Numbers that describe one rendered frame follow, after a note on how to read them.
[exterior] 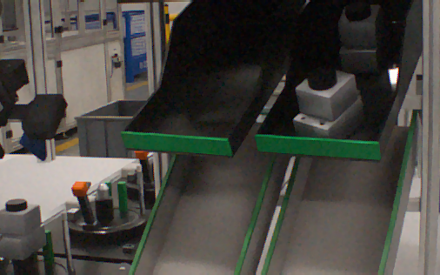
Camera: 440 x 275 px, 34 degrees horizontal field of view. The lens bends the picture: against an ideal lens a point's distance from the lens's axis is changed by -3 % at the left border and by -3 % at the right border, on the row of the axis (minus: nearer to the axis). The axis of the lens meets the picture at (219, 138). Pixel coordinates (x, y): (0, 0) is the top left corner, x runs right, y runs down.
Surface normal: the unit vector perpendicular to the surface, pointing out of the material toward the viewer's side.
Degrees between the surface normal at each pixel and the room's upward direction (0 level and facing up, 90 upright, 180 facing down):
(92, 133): 90
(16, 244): 90
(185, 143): 115
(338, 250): 45
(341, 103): 98
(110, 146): 90
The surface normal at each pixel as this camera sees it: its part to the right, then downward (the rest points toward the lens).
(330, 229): -0.36, -0.55
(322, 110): -0.66, 0.55
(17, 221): -0.29, 0.22
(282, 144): -0.40, 0.60
